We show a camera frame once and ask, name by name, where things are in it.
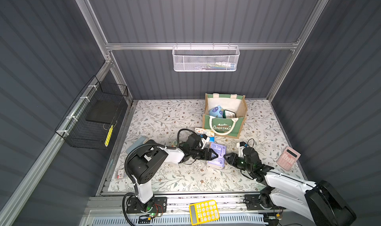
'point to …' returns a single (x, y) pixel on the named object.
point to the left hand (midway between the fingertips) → (216, 159)
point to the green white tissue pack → (227, 114)
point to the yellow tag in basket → (108, 136)
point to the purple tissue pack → (220, 150)
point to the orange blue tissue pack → (210, 134)
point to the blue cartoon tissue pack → (217, 111)
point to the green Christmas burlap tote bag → (232, 127)
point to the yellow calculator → (204, 212)
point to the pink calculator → (288, 158)
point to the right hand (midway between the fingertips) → (227, 157)
